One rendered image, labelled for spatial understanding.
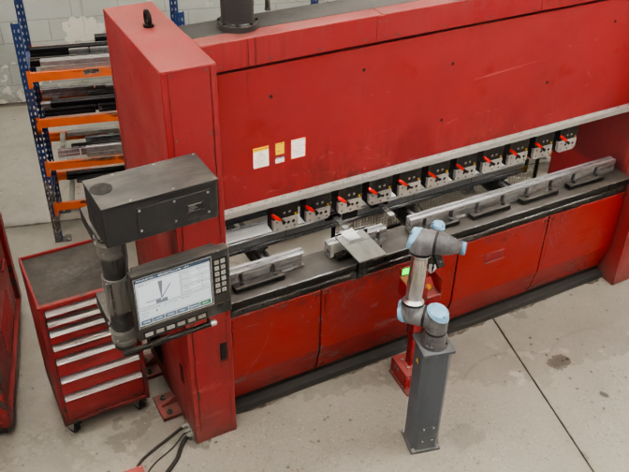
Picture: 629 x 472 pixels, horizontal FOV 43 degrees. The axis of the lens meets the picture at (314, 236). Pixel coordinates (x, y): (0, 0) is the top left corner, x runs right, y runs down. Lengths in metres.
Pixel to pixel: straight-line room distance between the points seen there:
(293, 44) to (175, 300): 1.31
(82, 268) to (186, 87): 1.45
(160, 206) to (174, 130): 0.41
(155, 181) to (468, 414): 2.59
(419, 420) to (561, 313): 1.72
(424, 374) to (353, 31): 1.81
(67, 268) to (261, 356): 1.19
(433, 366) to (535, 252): 1.56
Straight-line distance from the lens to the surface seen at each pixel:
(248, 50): 3.75
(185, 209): 3.33
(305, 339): 4.77
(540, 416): 5.14
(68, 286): 4.42
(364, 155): 4.37
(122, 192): 3.28
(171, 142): 3.56
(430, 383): 4.39
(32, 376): 5.41
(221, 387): 4.56
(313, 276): 4.50
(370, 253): 4.49
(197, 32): 3.81
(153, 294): 3.48
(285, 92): 3.94
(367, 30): 4.03
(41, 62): 5.83
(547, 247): 5.63
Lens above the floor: 3.66
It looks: 35 degrees down
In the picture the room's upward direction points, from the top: 1 degrees clockwise
